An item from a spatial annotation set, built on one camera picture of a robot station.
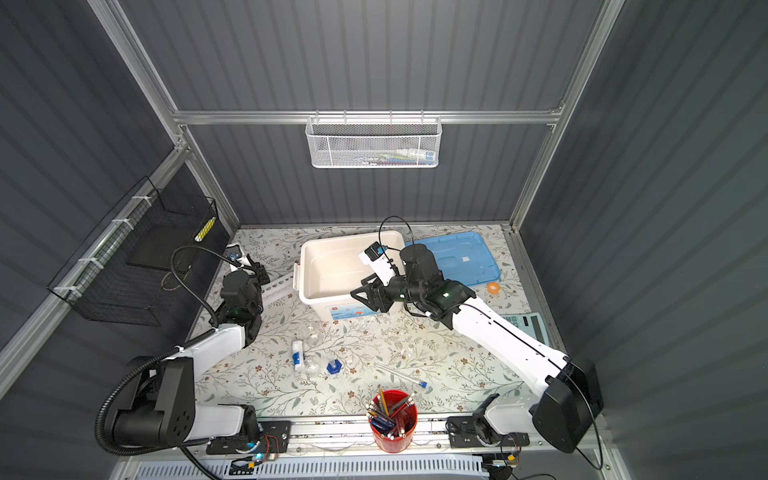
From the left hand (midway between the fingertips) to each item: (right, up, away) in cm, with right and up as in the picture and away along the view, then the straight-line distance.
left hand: (243, 258), depth 84 cm
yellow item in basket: (-10, +7, -3) cm, 12 cm away
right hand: (+35, -8, -12) cm, 38 cm away
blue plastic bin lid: (+68, 0, +22) cm, 72 cm away
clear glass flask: (+18, -25, +7) cm, 31 cm away
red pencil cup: (+42, -37, -16) cm, 58 cm away
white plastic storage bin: (+21, -3, +16) cm, 27 cm away
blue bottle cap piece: (+26, -32, +1) cm, 41 cm away
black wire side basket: (-21, -2, -11) cm, 24 cm away
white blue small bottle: (+15, -28, +1) cm, 32 cm away
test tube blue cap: (+50, -35, -1) cm, 61 cm away
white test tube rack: (+4, -10, +14) cm, 18 cm away
